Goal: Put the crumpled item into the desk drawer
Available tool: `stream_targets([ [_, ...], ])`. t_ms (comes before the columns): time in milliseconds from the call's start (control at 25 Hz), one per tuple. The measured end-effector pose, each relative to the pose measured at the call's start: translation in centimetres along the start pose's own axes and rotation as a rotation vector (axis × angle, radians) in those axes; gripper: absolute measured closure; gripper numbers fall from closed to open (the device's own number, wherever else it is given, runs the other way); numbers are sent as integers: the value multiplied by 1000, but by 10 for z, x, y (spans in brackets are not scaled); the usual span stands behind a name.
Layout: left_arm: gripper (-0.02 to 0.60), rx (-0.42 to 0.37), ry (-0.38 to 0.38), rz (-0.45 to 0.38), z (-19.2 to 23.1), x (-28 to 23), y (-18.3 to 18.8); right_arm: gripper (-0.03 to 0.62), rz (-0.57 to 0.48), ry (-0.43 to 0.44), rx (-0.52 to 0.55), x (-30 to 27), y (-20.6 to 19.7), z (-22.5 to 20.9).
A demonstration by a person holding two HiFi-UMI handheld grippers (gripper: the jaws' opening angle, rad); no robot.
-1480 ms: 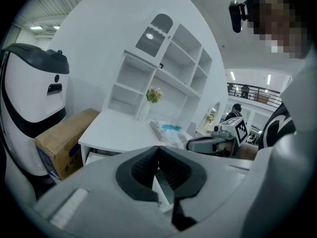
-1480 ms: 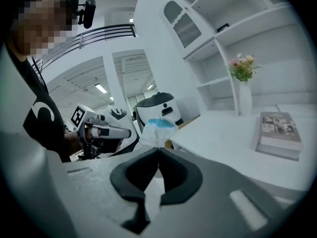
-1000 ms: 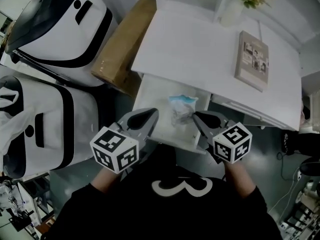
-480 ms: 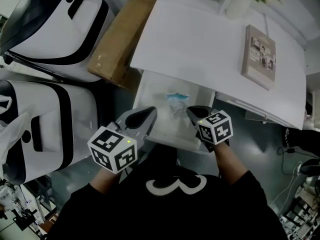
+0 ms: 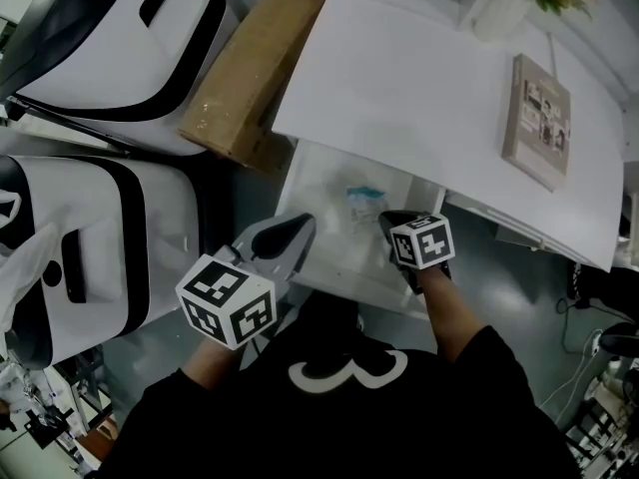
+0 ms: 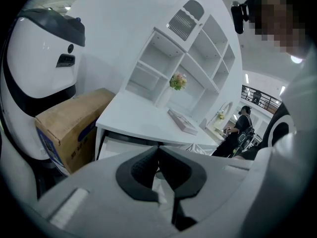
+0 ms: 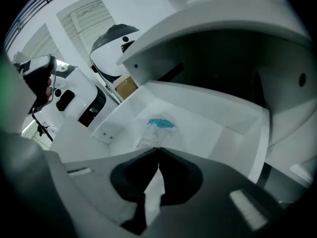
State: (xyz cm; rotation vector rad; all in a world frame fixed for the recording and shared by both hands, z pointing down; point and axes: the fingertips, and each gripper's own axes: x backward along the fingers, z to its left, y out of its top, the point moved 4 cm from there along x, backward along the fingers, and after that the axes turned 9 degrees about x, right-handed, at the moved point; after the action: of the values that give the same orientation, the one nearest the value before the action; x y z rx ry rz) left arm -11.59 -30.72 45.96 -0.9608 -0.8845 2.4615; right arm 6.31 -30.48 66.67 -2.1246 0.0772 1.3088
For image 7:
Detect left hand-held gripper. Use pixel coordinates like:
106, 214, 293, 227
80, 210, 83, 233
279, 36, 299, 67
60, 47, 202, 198
13, 54, 58, 116

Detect person's left hand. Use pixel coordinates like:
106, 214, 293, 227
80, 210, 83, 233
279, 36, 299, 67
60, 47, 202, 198
46, 76, 55, 102

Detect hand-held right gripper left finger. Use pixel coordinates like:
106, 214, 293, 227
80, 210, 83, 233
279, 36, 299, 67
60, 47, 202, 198
45, 147, 160, 236

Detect white desk drawer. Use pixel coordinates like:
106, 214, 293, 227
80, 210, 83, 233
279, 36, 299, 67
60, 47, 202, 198
91, 80, 271, 183

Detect clear plastic bag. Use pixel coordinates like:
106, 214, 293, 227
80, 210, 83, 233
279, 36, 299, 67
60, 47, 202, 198
135, 114, 177, 150

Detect white window blind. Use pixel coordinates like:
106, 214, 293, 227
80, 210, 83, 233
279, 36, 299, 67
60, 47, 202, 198
56, 0, 117, 67

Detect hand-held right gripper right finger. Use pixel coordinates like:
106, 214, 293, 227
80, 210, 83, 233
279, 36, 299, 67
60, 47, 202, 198
158, 147, 285, 238

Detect white black service robot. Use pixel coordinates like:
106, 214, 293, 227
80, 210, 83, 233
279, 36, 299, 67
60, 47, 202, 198
89, 23, 140, 78
49, 65, 107, 128

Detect wooden side cabinet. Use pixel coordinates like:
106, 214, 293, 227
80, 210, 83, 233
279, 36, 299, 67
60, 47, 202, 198
114, 76, 139, 101

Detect white writing desk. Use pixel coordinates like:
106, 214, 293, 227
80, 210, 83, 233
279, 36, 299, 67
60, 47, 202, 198
115, 0, 317, 196

